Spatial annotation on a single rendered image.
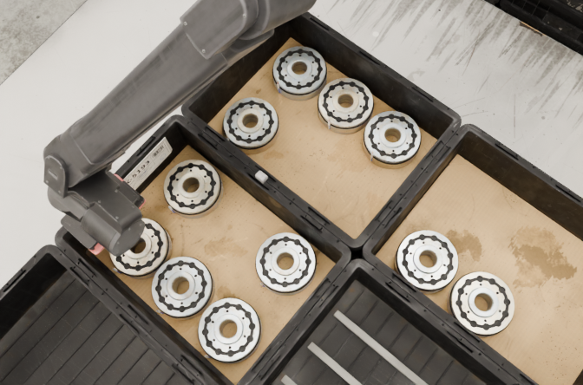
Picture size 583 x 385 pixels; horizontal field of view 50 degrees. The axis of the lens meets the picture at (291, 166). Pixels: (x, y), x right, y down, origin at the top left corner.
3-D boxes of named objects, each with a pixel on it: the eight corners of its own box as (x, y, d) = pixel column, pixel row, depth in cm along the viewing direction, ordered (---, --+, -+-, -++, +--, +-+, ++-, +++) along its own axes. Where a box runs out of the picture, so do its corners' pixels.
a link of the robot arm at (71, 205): (65, 158, 80) (34, 192, 79) (102, 188, 79) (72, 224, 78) (86, 173, 87) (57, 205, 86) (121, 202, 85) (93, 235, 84)
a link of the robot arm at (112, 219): (100, 121, 80) (44, 150, 74) (166, 172, 77) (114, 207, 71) (92, 185, 88) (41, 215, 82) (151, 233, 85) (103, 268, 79)
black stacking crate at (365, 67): (191, 137, 120) (178, 111, 110) (290, 33, 127) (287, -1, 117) (353, 267, 110) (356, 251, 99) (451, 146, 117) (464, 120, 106)
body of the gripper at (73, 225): (142, 199, 92) (126, 185, 85) (94, 252, 90) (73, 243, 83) (112, 172, 93) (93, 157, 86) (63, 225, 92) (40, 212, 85)
